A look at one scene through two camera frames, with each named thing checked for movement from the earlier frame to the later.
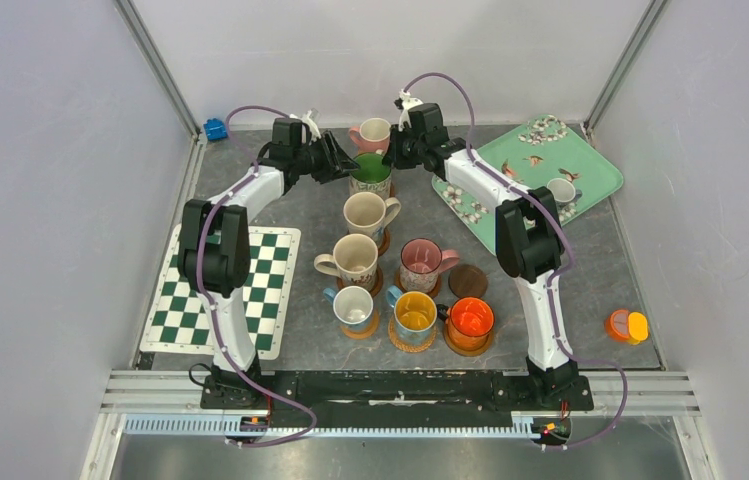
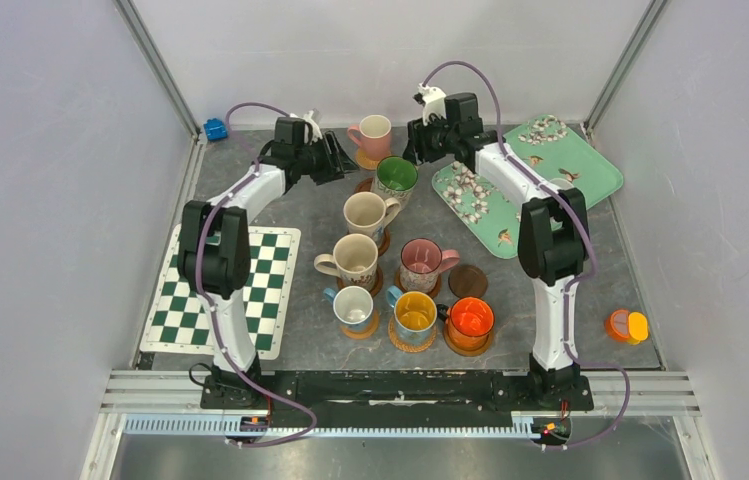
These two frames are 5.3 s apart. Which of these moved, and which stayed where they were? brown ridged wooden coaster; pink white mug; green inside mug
Moved: green inside mug
Stayed: pink white mug; brown ridged wooden coaster
